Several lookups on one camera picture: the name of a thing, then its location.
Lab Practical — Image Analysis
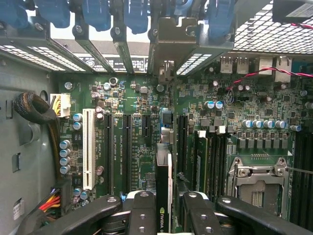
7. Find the dark RAM stick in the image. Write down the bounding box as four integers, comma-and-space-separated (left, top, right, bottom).
194, 129, 209, 194

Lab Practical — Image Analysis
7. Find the black RAM slot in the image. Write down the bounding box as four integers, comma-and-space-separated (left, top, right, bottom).
209, 125, 228, 200

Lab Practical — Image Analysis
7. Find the green motherboard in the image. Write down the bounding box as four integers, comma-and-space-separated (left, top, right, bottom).
57, 58, 313, 228

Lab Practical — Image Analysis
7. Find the long black expansion slot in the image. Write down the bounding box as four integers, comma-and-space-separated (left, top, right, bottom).
121, 114, 133, 194
104, 113, 115, 196
176, 114, 189, 177

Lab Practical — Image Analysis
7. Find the white expansion slot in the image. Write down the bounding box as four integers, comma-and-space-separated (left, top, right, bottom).
82, 108, 96, 191

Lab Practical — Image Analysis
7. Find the short black expansion slot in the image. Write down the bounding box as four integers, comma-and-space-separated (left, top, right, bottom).
142, 114, 151, 138

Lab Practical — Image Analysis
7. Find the metal socket locking lever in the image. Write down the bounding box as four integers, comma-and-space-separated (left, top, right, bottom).
285, 166, 313, 175

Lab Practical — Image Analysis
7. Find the white power connector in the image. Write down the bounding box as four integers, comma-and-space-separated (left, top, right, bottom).
50, 94, 71, 118

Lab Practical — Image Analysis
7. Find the black open PC case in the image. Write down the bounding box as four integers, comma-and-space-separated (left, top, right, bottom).
0, 0, 313, 235

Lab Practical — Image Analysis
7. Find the black connector with coloured wires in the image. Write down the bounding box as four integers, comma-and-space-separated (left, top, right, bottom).
36, 178, 72, 222

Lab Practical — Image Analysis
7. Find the black braided power cable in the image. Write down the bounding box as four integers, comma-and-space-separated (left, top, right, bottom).
13, 92, 62, 182

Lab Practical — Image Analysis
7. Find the red black twisted wire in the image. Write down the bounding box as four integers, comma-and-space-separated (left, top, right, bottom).
226, 66, 313, 92

